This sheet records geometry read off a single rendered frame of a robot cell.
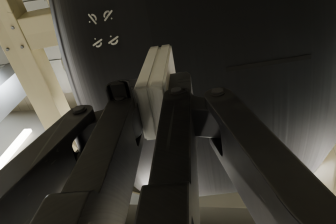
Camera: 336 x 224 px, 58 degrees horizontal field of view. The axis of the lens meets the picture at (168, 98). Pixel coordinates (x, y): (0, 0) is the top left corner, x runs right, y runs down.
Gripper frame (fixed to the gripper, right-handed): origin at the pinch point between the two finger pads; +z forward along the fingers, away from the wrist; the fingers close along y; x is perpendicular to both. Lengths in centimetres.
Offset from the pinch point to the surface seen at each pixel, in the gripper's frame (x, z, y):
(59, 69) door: -125, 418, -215
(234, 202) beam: -192, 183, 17
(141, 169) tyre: -13.6, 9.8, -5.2
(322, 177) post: -44, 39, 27
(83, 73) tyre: -1.7, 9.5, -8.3
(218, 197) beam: -191, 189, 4
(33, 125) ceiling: -206, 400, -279
